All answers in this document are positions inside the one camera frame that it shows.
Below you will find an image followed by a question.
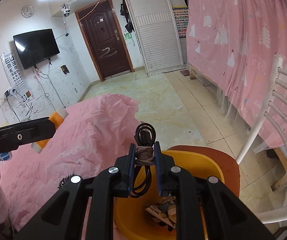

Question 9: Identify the orange thread spool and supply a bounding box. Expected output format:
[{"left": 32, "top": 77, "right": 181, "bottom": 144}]
[{"left": 31, "top": 108, "right": 69, "bottom": 153}]

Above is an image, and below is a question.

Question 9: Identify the purple white carton box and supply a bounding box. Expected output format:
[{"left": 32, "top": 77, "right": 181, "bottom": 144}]
[{"left": 145, "top": 197, "right": 177, "bottom": 231}]

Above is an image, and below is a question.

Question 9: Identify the black usb cable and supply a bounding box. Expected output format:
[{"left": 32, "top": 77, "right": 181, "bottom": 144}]
[{"left": 129, "top": 122, "right": 157, "bottom": 198}]

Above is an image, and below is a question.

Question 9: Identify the blue white slipper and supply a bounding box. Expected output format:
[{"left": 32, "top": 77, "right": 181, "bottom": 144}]
[{"left": 0, "top": 152, "right": 12, "bottom": 161}]

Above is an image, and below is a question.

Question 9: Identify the white power strip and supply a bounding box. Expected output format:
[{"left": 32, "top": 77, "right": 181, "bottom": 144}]
[{"left": 0, "top": 94, "right": 9, "bottom": 111}]

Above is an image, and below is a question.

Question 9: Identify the red plastic stool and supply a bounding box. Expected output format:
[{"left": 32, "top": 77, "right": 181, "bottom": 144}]
[{"left": 168, "top": 144, "right": 241, "bottom": 199}]

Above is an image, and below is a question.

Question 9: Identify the eye chart poster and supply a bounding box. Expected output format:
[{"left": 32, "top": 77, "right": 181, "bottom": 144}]
[{"left": 0, "top": 50, "right": 33, "bottom": 102}]

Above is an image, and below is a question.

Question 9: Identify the white metal chair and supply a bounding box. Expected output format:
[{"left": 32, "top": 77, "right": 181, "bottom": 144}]
[{"left": 236, "top": 55, "right": 287, "bottom": 224}]

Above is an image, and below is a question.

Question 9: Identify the yellow plastic bin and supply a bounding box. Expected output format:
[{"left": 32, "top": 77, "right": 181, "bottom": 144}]
[{"left": 114, "top": 150, "right": 224, "bottom": 239}]

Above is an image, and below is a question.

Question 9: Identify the pink bed sheet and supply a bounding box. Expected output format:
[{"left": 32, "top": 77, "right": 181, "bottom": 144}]
[{"left": 0, "top": 94, "right": 139, "bottom": 231}]

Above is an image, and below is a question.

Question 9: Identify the brown wooden door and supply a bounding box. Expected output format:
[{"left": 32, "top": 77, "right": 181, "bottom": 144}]
[{"left": 75, "top": 0, "right": 134, "bottom": 82}]

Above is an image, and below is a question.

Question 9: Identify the pink patterned curtain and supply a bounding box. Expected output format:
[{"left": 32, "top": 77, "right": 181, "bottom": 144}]
[{"left": 186, "top": 0, "right": 287, "bottom": 148}]

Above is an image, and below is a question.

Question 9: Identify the white louvered wardrobe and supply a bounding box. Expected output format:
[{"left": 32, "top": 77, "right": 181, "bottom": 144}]
[{"left": 126, "top": 0, "right": 184, "bottom": 76}]

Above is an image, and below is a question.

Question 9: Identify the black wall television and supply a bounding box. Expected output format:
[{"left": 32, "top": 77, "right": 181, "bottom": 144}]
[{"left": 13, "top": 29, "right": 60, "bottom": 69}]

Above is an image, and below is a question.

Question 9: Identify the brown hair tie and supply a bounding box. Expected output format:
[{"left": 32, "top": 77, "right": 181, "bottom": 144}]
[{"left": 134, "top": 146, "right": 156, "bottom": 167}]

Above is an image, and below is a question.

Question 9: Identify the round wall clock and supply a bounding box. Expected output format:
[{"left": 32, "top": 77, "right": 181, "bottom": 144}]
[{"left": 21, "top": 5, "right": 34, "bottom": 18}]

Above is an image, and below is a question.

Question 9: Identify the white security camera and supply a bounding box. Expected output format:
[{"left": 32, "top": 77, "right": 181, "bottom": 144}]
[{"left": 61, "top": 3, "right": 70, "bottom": 17}]

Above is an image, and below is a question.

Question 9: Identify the colourful wall chart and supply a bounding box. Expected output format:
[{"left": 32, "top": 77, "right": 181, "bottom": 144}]
[{"left": 170, "top": 0, "right": 189, "bottom": 38}]

